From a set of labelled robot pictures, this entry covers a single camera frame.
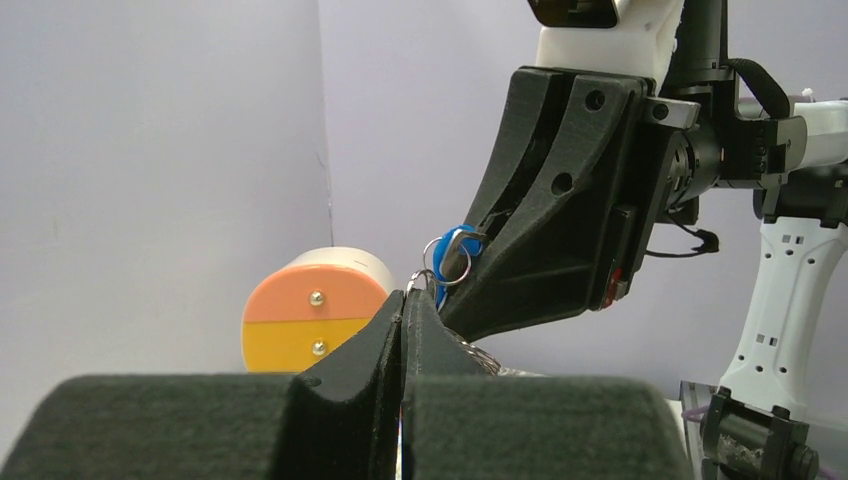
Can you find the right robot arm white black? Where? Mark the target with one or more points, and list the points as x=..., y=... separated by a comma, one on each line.
x=792, y=154

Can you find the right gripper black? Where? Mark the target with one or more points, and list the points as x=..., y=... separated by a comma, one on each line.
x=582, y=169

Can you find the silver keyring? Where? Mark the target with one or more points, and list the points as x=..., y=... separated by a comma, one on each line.
x=453, y=267

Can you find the round cream drawer cabinet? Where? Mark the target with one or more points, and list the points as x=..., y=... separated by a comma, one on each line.
x=304, y=311

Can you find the blue capped key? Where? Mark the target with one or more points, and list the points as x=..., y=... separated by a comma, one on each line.
x=473, y=239

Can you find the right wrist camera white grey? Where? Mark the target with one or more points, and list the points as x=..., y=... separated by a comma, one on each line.
x=633, y=38

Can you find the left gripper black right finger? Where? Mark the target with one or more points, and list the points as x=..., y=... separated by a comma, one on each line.
x=461, y=422

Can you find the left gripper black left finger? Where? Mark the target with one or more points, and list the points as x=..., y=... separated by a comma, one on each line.
x=336, y=420

